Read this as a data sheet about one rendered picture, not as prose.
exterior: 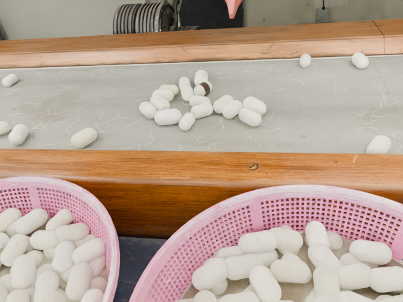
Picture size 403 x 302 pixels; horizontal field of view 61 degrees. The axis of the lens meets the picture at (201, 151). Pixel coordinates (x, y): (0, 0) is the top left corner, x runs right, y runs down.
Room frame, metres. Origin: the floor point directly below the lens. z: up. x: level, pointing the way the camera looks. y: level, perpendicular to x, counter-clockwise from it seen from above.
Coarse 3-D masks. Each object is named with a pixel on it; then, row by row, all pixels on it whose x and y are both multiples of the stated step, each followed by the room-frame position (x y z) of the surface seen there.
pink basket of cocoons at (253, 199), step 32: (256, 192) 0.22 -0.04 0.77; (288, 192) 0.22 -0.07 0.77; (320, 192) 0.22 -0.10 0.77; (352, 192) 0.21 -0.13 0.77; (192, 224) 0.20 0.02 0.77; (224, 224) 0.21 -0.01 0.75; (256, 224) 0.21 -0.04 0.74; (288, 224) 0.21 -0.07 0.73; (352, 224) 0.20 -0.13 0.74; (160, 256) 0.17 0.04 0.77; (192, 256) 0.18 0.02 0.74; (160, 288) 0.15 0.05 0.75
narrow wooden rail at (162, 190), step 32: (0, 160) 0.34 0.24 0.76; (32, 160) 0.33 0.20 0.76; (64, 160) 0.32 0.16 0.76; (96, 160) 0.31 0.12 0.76; (128, 160) 0.30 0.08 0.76; (160, 160) 0.30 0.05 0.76; (192, 160) 0.29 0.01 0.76; (224, 160) 0.28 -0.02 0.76; (256, 160) 0.27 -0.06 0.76; (288, 160) 0.27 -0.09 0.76; (320, 160) 0.26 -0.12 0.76; (352, 160) 0.26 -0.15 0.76; (384, 160) 0.25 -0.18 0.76; (64, 192) 0.29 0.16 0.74; (96, 192) 0.28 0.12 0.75; (128, 192) 0.27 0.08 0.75; (160, 192) 0.26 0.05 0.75; (192, 192) 0.25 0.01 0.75; (224, 192) 0.25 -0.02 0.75; (384, 192) 0.21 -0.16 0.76; (128, 224) 0.27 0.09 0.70; (160, 224) 0.26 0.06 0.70; (384, 224) 0.21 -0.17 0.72
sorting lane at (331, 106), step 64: (192, 64) 0.61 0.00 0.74; (256, 64) 0.57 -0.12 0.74; (320, 64) 0.54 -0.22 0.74; (384, 64) 0.50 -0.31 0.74; (64, 128) 0.43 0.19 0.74; (128, 128) 0.41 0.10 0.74; (192, 128) 0.39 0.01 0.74; (256, 128) 0.37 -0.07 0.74; (320, 128) 0.35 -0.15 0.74; (384, 128) 0.33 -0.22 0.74
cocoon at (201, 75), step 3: (198, 72) 0.52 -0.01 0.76; (201, 72) 0.52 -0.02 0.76; (204, 72) 0.52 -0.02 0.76; (195, 75) 0.52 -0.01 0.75; (198, 75) 0.51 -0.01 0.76; (201, 75) 0.51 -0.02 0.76; (204, 75) 0.51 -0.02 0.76; (207, 75) 0.52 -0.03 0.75; (195, 78) 0.51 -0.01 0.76; (198, 78) 0.50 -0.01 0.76; (201, 78) 0.50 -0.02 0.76; (204, 78) 0.50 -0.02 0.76; (195, 81) 0.50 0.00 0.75; (198, 81) 0.50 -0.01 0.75; (201, 81) 0.50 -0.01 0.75
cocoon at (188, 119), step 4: (184, 116) 0.39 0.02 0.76; (188, 116) 0.39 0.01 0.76; (192, 116) 0.40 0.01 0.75; (180, 120) 0.39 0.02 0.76; (184, 120) 0.38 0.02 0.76; (188, 120) 0.39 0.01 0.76; (192, 120) 0.39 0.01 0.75; (180, 124) 0.38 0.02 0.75; (184, 124) 0.38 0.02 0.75; (188, 124) 0.38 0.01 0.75; (192, 124) 0.39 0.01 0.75; (180, 128) 0.38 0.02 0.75; (184, 128) 0.38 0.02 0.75; (188, 128) 0.38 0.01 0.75
